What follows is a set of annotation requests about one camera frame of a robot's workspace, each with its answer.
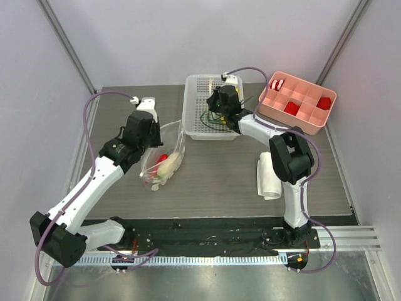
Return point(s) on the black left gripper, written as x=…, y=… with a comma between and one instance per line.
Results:
x=157, y=141

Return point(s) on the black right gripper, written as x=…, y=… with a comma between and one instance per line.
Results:
x=214, y=102

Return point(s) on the green fake vegetable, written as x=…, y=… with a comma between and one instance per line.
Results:
x=211, y=119

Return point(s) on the red fake chili pepper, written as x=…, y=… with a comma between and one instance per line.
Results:
x=162, y=158

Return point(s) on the clear dotted zip top bag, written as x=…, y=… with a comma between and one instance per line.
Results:
x=159, y=164

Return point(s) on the white fake radish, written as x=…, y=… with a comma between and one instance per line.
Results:
x=170, y=165

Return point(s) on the yellow fake banana bunch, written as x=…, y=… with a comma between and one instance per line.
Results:
x=237, y=91

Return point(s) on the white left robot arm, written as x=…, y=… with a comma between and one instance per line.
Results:
x=60, y=233

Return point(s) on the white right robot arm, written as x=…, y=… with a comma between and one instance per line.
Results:
x=291, y=157

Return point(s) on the red white striped fake food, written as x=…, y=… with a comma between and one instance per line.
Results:
x=276, y=85

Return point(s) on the red fake food piece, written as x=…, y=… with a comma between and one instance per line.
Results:
x=324, y=103
x=292, y=108

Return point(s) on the white perforated plastic basket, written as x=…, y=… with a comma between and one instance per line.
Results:
x=198, y=88

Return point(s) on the pink divided organizer box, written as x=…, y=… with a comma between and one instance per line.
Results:
x=306, y=94

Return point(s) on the rolled white towel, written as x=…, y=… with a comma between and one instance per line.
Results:
x=268, y=184

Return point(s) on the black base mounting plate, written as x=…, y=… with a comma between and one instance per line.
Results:
x=212, y=237

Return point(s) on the perforated aluminium cable rail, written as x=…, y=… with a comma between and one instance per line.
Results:
x=105, y=259

